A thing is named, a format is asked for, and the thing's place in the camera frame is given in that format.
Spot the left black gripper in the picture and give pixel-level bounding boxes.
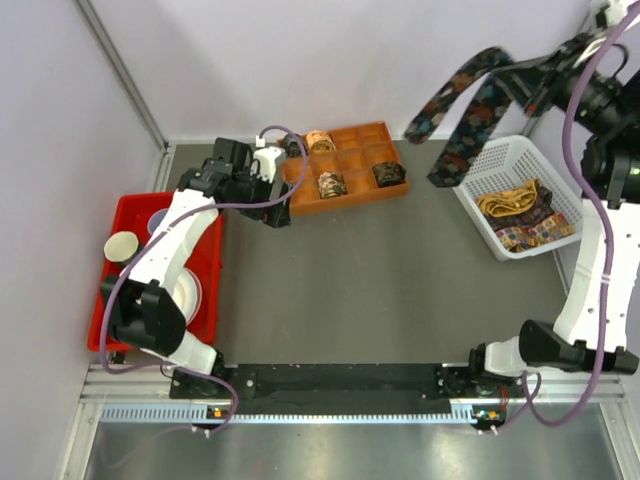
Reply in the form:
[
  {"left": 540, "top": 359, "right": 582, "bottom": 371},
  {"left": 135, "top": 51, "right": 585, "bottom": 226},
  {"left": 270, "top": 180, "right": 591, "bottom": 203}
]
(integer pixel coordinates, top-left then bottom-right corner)
[{"left": 231, "top": 166, "right": 291, "bottom": 228}]

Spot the dark floral necktie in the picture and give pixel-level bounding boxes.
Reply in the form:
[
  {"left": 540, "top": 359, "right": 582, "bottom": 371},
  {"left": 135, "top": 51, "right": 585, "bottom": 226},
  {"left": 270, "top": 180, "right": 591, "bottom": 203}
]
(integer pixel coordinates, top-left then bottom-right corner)
[{"left": 404, "top": 46, "right": 555, "bottom": 188}]

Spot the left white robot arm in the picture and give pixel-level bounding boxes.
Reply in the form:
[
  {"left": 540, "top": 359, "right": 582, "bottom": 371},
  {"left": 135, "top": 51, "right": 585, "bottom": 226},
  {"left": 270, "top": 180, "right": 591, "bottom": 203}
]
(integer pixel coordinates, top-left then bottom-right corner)
[{"left": 101, "top": 138, "right": 292, "bottom": 397}]

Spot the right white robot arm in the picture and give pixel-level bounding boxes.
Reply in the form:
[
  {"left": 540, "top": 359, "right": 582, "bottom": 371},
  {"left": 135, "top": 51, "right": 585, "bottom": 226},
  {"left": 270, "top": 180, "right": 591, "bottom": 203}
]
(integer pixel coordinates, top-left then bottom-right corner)
[{"left": 466, "top": 33, "right": 639, "bottom": 396}]

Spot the floral black rolled tie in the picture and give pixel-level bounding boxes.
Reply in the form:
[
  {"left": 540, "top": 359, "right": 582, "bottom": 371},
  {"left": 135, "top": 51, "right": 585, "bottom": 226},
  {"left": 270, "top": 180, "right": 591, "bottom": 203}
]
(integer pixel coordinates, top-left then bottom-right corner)
[{"left": 317, "top": 171, "right": 348, "bottom": 199}]

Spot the lilac plastic cup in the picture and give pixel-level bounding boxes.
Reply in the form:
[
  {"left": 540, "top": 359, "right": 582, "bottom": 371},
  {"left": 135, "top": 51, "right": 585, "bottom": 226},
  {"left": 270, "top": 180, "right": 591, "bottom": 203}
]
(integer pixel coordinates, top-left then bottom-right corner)
[{"left": 147, "top": 208, "right": 171, "bottom": 239}]

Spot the peach rolled tie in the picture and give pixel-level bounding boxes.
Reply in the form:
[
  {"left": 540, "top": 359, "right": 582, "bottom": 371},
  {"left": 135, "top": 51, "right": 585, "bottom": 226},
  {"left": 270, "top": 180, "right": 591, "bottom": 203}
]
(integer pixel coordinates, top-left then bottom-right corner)
[{"left": 305, "top": 130, "right": 336, "bottom": 154}]

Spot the red plastic bin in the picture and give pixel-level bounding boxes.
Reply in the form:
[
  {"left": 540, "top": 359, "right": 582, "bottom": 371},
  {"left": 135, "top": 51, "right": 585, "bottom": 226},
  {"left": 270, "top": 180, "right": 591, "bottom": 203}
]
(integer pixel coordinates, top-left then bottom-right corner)
[{"left": 87, "top": 188, "right": 226, "bottom": 353}]

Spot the white paper plate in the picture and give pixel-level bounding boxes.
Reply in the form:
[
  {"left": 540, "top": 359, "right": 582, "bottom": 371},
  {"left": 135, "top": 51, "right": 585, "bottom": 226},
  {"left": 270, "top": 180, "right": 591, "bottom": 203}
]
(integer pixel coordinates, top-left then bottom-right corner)
[{"left": 172, "top": 268, "right": 203, "bottom": 325}]

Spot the orange compartment tray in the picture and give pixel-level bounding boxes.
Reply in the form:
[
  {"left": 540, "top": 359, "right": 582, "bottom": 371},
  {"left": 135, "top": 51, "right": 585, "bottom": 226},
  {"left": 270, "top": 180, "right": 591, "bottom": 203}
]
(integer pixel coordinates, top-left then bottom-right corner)
[{"left": 281, "top": 121, "right": 409, "bottom": 216}]

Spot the white plastic basket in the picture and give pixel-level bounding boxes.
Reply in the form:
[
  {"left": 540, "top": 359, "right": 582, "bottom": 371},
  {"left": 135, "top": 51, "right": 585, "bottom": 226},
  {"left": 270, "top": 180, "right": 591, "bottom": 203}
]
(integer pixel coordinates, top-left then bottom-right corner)
[{"left": 454, "top": 135, "right": 582, "bottom": 261}]

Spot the dark green mug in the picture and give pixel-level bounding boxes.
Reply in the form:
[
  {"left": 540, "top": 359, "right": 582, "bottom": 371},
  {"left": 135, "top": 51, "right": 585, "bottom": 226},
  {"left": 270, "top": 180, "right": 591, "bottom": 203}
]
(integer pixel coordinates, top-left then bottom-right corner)
[{"left": 120, "top": 245, "right": 144, "bottom": 268}]

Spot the dark maroon folded tie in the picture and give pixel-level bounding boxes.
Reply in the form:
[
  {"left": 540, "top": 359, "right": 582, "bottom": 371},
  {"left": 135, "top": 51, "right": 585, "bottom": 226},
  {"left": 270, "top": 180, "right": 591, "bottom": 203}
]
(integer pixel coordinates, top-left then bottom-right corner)
[{"left": 487, "top": 186, "right": 555, "bottom": 231}]

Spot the gold folded tie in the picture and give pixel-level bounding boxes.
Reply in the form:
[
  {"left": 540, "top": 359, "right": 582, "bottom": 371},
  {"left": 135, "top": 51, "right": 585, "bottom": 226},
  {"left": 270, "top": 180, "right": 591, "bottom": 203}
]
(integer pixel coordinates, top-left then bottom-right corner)
[{"left": 475, "top": 179, "right": 539, "bottom": 218}]

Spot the dark brown rolled tie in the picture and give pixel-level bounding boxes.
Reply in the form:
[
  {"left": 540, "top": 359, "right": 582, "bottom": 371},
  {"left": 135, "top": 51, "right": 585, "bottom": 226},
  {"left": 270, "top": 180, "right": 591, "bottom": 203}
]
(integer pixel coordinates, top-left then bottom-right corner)
[{"left": 372, "top": 161, "right": 406, "bottom": 188}]

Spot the cream floral folded tie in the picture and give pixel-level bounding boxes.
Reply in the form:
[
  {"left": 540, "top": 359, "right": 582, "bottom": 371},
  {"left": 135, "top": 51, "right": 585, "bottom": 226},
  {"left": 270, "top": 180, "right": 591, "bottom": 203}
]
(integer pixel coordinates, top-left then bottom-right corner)
[{"left": 496, "top": 212, "right": 575, "bottom": 253}]

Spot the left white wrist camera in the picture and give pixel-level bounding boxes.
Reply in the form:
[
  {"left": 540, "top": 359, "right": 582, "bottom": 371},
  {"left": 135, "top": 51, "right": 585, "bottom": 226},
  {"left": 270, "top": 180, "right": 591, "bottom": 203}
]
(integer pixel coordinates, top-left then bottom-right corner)
[{"left": 249, "top": 146, "right": 286, "bottom": 183}]

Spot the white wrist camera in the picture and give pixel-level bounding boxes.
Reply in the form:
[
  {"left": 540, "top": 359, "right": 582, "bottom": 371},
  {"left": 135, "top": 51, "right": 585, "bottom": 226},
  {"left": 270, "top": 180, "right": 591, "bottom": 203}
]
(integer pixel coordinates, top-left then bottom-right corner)
[
  {"left": 249, "top": 146, "right": 286, "bottom": 183},
  {"left": 589, "top": 0, "right": 632, "bottom": 30}
]

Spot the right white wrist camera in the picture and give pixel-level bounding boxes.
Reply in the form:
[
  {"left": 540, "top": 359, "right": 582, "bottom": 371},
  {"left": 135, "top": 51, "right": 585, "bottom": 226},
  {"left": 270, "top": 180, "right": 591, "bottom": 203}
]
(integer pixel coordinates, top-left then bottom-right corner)
[{"left": 589, "top": 0, "right": 632, "bottom": 30}]

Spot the aluminium frame rail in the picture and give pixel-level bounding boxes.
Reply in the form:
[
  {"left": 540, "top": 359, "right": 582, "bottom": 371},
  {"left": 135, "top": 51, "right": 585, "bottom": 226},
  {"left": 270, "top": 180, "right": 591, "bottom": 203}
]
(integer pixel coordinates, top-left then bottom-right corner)
[{"left": 60, "top": 364, "right": 639, "bottom": 479}]

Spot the slotted cable duct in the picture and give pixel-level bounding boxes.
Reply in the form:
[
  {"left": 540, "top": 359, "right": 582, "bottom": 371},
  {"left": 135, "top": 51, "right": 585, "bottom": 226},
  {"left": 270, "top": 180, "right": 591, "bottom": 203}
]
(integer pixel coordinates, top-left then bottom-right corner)
[{"left": 100, "top": 403, "right": 506, "bottom": 426}]

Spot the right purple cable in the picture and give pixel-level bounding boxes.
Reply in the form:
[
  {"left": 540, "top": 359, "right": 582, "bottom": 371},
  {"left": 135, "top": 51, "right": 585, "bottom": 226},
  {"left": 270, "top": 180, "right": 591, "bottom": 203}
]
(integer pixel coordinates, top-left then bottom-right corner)
[{"left": 492, "top": 9, "right": 640, "bottom": 434}]

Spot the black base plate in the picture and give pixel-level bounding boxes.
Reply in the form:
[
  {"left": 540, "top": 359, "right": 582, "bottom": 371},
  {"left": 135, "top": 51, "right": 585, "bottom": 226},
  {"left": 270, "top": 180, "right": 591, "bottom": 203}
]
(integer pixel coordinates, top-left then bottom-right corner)
[{"left": 168, "top": 362, "right": 528, "bottom": 415}]

